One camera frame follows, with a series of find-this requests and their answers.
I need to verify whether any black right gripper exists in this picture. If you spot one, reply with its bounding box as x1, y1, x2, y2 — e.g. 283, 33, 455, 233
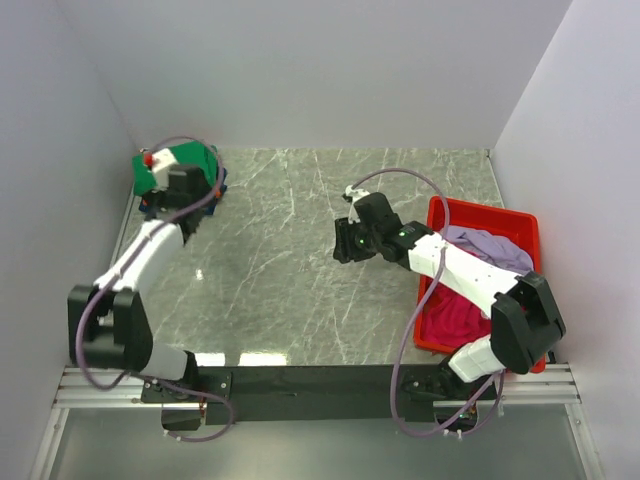
333, 216, 382, 264

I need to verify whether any green t shirt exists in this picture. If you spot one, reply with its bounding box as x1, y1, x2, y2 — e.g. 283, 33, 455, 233
131, 141, 218, 197

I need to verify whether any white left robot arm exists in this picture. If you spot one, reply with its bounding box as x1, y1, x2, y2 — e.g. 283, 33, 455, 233
67, 164, 227, 402

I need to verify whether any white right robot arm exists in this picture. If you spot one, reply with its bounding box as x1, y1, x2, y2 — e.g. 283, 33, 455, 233
333, 187, 566, 399

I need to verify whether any folded navy blue t shirt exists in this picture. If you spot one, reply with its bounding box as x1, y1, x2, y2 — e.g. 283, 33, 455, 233
138, 167, 230, 217

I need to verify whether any magenta t shirt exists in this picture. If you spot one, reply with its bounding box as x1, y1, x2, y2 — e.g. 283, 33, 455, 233
414, 286, 491, 353

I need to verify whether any lavender t shirt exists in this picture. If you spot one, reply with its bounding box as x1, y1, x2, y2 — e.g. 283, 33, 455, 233
444, 225, 534, 275

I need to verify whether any red plastic bin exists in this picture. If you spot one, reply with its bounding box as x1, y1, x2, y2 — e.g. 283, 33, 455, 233
413, 198, 541, 342

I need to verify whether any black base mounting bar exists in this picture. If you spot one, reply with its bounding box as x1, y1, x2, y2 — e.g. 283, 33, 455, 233
141, 364, 482, 431

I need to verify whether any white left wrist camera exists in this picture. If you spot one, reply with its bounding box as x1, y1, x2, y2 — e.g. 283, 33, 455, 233
143, 148, 178, 189

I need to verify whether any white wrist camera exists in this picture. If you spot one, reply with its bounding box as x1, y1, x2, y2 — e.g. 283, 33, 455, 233
343, 185, 370, 224
143, 148, 178, 189

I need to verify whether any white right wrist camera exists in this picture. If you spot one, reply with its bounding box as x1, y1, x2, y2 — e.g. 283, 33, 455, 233
343, 185, 370, 224

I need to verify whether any aluminium frame rail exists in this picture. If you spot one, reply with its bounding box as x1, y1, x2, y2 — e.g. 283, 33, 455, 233
29, 147, 151, 480

